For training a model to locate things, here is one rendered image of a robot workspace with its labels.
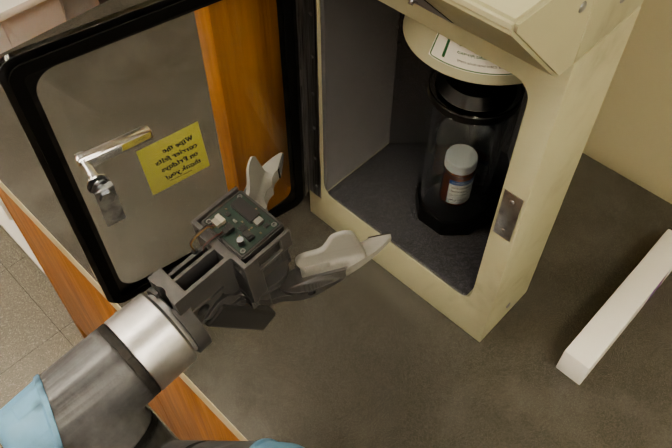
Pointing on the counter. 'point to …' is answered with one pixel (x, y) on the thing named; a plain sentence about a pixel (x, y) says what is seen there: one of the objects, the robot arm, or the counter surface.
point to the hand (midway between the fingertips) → (335, 196)
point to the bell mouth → (453, 57)
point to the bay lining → (372, 82)
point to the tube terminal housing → (599, 51)
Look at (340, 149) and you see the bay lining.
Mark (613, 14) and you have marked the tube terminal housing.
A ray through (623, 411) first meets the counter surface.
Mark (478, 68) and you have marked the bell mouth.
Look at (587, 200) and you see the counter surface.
